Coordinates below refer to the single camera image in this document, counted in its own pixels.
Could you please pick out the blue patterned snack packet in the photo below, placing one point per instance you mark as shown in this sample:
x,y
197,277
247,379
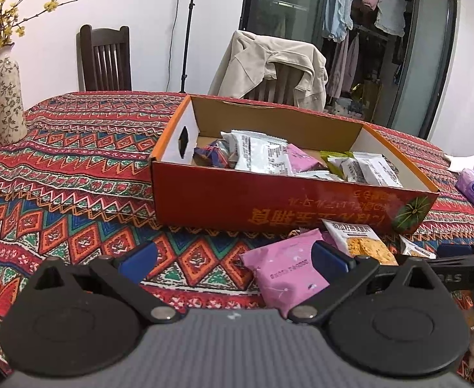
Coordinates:
x,y
216,154

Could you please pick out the green white nut bar packet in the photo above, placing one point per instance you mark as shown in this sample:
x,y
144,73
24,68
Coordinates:
x,y
334,160

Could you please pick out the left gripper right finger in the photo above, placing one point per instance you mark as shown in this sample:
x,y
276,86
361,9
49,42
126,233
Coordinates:
x,y
389,320

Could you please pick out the orange cardboard box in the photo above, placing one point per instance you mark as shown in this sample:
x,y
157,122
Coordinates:
x,y
188,195

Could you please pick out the studio light on stand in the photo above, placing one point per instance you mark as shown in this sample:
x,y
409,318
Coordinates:
x,y
186,46

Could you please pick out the patterned red tablecloth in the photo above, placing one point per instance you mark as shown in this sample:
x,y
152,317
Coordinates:
x,y
79,185

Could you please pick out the beige jacket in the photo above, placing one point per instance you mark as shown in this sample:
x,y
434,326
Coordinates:
x,y
251,59

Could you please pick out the white hanging shirt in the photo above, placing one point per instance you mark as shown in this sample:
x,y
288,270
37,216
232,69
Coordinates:
x,y
390,17

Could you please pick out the dark wooden chair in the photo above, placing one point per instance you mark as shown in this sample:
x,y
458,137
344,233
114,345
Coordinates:
x,y
105,56

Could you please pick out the pink snack packet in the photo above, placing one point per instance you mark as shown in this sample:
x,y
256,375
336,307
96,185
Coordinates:
x,y
284,273

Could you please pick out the white silver snack packet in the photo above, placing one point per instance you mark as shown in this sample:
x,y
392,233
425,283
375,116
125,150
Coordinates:
x,y
255,152

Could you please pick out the white purple triangular packet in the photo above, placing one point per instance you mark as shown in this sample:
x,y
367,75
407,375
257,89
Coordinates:
x,y
409,248

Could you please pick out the floral ceramic vase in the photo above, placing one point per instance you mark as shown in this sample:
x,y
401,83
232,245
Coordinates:
x,y
12,111

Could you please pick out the blue hanging shirt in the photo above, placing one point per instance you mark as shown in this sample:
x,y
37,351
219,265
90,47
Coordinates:
x,y
337,21

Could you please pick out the chair with beige jacket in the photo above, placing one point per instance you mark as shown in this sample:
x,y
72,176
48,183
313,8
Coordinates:
x,y
279,90

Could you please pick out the orange cracker snack packet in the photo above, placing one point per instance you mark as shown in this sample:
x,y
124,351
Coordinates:
x,y
359,240

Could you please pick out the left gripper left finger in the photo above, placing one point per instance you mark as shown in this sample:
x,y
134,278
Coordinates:
x,y
73,320

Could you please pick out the dark sliding glass door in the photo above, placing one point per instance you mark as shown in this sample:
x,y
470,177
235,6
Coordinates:
x,y
380,78

